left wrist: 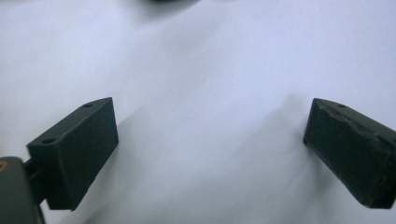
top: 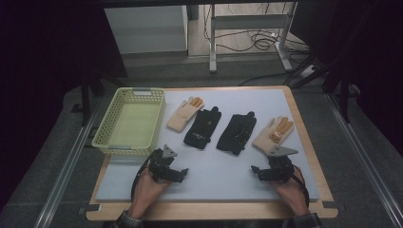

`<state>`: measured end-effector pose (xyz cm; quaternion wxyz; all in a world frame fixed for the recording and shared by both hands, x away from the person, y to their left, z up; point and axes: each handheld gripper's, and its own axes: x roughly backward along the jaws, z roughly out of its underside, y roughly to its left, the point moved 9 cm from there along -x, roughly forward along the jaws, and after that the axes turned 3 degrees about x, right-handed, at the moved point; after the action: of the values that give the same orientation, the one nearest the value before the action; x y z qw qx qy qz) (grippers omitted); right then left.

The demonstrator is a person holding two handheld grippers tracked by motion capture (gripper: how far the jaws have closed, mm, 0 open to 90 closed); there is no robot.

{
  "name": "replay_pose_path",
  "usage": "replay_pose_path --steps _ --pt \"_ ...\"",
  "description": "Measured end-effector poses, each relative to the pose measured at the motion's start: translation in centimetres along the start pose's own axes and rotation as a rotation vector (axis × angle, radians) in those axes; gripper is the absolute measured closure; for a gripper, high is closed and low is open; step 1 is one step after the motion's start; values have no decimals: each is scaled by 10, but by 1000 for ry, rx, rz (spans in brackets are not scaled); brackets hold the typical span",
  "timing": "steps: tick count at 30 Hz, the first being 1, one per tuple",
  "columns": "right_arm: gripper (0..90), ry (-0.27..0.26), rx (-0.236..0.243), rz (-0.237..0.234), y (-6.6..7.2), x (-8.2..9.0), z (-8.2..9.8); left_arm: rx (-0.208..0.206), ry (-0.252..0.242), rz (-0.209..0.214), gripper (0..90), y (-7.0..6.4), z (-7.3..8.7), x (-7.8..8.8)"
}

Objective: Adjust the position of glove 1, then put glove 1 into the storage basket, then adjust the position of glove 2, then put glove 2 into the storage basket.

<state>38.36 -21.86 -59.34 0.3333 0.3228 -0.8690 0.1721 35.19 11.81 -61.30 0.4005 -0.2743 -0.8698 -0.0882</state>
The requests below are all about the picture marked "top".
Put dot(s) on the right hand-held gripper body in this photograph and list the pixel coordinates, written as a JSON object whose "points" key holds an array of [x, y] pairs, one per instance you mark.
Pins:
{"points": [[278, 166]]}

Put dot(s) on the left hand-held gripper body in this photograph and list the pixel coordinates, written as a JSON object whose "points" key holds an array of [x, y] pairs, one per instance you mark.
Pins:
{"points": [[160, 164]]}

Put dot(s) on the beige knit glove orange fingertips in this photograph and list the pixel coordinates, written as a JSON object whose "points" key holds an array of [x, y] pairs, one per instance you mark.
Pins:
{"points": [[183, 114], [269, 136]]}

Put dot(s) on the plain black glove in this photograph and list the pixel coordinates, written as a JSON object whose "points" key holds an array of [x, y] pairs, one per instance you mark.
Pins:
{"points": [[237, 133]]}

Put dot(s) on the black glove with white logo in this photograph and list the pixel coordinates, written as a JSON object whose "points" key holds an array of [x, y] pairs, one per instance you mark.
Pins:
{"points": [[202, 128]]}

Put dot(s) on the yellow-green plastic basket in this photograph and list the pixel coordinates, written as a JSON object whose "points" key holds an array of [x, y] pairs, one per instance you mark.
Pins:
{"points": [[134, 123]]}

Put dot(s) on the person's left hand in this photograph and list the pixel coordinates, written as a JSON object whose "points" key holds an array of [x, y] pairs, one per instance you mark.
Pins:
{"points": [[147, 190]]}

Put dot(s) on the person's right hand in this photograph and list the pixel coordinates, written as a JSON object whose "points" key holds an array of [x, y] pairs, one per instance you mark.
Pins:
{"points": [[290, 193]]}

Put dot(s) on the white foam mat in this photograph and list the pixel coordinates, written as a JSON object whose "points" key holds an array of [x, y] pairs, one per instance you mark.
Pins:
{"points": [[206, 171]]}

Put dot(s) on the dark stand legs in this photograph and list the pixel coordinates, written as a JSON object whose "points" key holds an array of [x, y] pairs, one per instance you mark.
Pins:
{"points": [[87, 98]]}

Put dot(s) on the dark tripod stand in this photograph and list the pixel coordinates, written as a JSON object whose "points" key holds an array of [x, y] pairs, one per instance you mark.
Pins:
{"points": [[335, 76]]}

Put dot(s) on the white cabinet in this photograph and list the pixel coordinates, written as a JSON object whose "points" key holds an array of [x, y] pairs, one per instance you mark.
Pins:
{"points": [[147, 28]]}

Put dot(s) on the dark curtain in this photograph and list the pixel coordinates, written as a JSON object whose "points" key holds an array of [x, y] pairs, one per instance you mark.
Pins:
{"points": [[370, 47], [44, 57]]}

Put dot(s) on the metal floor rail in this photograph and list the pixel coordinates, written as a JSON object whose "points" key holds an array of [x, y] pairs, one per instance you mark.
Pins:
{"points": [[63, 177], [364, 158]]}

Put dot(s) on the white metal stand frame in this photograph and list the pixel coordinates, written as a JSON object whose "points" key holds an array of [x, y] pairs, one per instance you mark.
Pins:
{"points": [[250, 22]]}

